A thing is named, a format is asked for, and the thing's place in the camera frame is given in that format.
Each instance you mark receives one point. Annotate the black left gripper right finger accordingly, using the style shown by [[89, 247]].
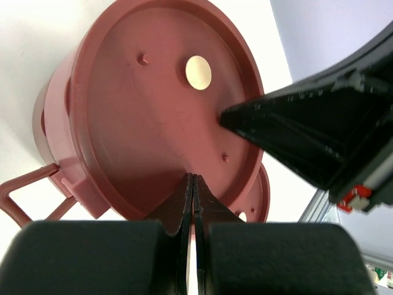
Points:
[[235, 257]]

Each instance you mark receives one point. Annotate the dark red lid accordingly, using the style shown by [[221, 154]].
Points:
[[165, 107], [254, 207]]

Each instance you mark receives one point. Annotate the dark red lid back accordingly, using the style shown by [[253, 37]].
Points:
[[165, 107]]

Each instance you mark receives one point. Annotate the right aluminium post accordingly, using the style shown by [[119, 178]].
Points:
[[317, 207]]

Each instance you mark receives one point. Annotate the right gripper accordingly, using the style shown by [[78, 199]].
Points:
[[337, 135]]

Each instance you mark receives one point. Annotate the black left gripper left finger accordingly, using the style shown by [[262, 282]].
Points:
[[104, 257]]

